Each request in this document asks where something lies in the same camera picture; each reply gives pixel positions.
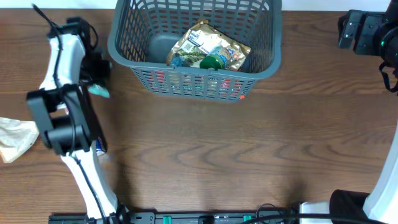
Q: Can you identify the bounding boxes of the teal snack packet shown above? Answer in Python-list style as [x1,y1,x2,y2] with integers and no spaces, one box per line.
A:
[88,84,110,98]

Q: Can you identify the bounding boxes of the grey plastic slotted basket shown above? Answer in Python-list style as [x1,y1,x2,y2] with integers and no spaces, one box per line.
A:
[108,0,282,101]

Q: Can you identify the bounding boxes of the Kleenex tissue multipack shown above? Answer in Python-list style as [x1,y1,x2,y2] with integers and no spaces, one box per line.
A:
[95,138,107,156]

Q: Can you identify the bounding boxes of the orange spaghetti packet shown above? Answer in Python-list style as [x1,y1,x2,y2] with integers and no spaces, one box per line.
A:
[139,72,255,101]

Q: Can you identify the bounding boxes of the gold foil food pouch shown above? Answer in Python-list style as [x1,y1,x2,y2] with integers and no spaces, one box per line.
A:
[166,20,251,71]

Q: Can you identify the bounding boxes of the green lid jar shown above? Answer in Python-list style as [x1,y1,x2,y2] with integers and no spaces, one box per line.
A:
[200,46,231,70]

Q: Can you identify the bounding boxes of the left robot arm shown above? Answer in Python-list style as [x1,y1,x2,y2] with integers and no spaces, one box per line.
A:
[26,5,131,223]

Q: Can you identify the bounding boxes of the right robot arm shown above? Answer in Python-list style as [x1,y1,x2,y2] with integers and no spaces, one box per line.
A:
[295,9,397,223]

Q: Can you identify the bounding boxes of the crumpled beige paper bag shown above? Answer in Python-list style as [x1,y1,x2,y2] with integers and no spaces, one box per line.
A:
[1,117,39,163]

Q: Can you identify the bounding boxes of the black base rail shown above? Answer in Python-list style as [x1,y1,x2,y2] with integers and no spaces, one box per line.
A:
[48,203,295,224]

